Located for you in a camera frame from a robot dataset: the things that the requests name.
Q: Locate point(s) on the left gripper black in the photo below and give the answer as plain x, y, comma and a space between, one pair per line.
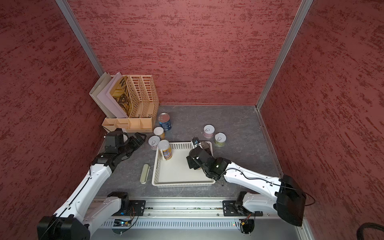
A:
136, 144

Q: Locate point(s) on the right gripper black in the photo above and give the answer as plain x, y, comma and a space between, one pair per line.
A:
192, 162

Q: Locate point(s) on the tall yellow can white lid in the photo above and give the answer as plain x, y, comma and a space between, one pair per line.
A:
165, 148

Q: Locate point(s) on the dark chopped tomatoes can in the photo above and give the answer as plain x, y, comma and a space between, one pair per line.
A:
205, 146

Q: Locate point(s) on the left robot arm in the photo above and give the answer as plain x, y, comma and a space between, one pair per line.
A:
72, 221

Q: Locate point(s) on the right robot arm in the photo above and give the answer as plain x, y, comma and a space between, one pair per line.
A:
287, 197

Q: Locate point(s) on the white perforated plastic basket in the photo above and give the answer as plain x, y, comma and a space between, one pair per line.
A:
175, 172

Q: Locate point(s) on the pink can front left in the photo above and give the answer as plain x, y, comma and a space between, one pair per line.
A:
153, 142

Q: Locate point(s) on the short yellow can white lid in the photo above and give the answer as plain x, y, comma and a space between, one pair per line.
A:
160, 132

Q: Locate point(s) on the beige oblong case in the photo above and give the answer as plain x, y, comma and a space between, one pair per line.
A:
144, 174

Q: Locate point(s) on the small pink can back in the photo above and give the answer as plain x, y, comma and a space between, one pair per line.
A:
209, 131

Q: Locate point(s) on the small green can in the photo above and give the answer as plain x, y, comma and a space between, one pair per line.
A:
220, 139

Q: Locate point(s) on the blue Progresso soup can left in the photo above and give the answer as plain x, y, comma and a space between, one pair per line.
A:
165, 121

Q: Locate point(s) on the peach plastic file organizer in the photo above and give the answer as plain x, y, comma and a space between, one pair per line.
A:
145, 103

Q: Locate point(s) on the yellow black patterned magazine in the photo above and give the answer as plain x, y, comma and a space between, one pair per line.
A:
120, 94

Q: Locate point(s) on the pink folder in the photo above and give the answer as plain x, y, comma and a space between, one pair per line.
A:
101, 95

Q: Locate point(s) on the left corner aluminium profile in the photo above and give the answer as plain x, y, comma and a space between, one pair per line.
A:
76, 28

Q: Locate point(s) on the corner aluminium profile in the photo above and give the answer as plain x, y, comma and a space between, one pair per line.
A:
292, 33
76, 28

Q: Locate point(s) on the right corner aluminium profile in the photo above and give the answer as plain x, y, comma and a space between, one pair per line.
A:
292, 33

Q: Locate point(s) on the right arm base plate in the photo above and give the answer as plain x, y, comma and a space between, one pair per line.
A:
232, 209

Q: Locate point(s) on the aluminium front rail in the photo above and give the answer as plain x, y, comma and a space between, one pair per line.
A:
191, 208

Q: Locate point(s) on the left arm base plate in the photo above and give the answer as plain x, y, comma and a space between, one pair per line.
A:
133, 208

